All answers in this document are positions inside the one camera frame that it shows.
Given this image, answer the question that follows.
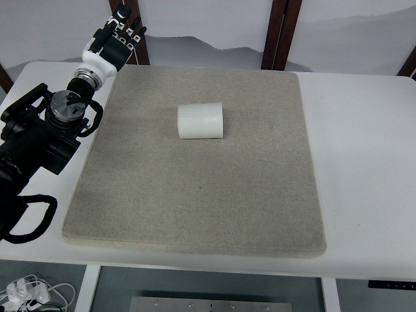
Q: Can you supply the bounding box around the brown wooden screen frame left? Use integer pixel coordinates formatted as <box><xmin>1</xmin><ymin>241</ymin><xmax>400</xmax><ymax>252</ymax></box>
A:
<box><xmin>109</xmin><ymin>0</ymin><xmax>150</xmax><ymax>65</ymax></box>

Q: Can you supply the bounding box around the white table leg left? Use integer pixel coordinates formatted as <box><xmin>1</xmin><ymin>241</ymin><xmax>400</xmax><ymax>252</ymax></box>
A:
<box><xmin>74</xmin><ymin>265</ymin><xmax>101</xmax><ymax>312</ymax></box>

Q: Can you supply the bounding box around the black table control panel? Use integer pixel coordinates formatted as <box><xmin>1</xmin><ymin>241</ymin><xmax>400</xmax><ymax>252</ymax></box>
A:
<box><xmin>368</xmin><ymin>280</ymin><xmax>415</xmax><ymax>291</ymax></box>

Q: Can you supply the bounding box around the white table leg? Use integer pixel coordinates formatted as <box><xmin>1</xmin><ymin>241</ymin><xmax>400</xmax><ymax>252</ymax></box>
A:
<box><xmin>321</xmin><ymin>278</ymin><xmax>341</xmax><ymax>312</ymax></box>
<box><xmin>74</xmin><ymin>265</ymin><xmax>101</xmax><ymax>312</ymax></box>

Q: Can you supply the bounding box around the metal base plate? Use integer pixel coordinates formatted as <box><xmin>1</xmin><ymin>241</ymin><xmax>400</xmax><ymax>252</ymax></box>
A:
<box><xmin>129</xmin><ymin>291</ymin><xmax>293</xmax><ymax>312</ymax></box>

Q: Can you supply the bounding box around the white ribbed cup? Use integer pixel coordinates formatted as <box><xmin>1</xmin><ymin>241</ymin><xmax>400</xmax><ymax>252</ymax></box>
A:
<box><xmin>177</xmin><ymin>103</ymin><xmax>224</xmax><ymax>139</ymax></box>

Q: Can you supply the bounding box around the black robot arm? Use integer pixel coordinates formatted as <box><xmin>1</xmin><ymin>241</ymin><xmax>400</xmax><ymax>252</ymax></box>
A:
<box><xmin>1</xmin><ymin>1</ymin><xmax>146</xmax><ymax>244</ymax></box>

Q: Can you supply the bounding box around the brown wooden screen frame middle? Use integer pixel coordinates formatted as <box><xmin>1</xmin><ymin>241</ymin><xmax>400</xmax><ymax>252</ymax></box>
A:
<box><xmin>261</xmin><ymin>0</ymin><xmax>302</xmax><ymax>71</ymax></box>

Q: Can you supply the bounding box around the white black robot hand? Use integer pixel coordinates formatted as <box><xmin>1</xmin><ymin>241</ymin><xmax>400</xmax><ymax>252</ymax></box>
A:
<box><xmin>81</xmin><ymin>3</ymin><xmax>147</xmax><ymax>80</ymax></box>

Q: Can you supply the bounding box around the white table leg right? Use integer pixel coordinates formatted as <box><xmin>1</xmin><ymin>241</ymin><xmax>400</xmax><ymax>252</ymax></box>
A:
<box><xmin>321</xmin><ymin>278</ymin><xmax>341</xmax><ymax>312</ymax></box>

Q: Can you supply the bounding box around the brown wooden screen frame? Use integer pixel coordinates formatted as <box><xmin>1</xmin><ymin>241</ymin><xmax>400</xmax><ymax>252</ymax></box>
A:
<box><xmin>109</xmin><ymin>0</ymin><xmax>150</xmax><ymax>65</ymax></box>
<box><xmin>397</xmin><ymin>47</ymin><xmax>416</xmax><ymax>80</ymax></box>
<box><xmin>261</xmin><ymin>0</ymin><xmax>302</xmax><ymax>71</ymax></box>

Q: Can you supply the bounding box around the white cables and adapter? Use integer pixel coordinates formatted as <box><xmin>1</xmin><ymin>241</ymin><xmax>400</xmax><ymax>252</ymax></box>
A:
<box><xmin>0</xmin><ymin>274</ymin><xmax>77</xmax><ymax>312</ymax></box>

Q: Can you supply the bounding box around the grey felt mat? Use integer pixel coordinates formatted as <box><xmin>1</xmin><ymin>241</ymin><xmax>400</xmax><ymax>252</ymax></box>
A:
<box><xmin>62</xmin><ymin>66</ymin><xmax>326</xmax><ymax>257</ymax></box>

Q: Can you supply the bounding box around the brown wooden screen frame right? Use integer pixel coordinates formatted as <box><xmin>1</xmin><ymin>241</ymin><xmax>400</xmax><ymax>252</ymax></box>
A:
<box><xmin>397</xmin><ymin>47</ymin><xmax>416</xmax><ymax>80</ymax></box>

